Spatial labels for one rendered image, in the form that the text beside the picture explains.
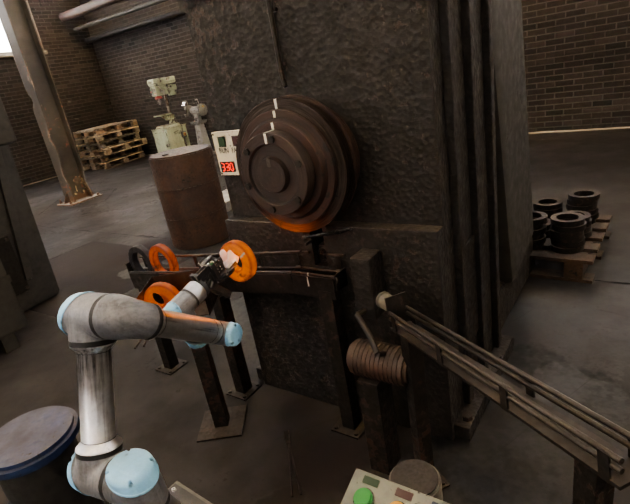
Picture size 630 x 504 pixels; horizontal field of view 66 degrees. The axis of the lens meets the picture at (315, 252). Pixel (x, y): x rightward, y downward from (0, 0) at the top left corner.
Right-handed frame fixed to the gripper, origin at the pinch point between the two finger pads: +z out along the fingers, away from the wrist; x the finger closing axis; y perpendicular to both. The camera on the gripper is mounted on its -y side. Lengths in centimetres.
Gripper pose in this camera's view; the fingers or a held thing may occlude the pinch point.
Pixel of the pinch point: (236, 256)
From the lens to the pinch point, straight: 176.4
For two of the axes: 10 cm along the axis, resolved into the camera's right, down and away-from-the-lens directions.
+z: 4.9, -6.1, 6.2
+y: -3.1, -7.9, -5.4
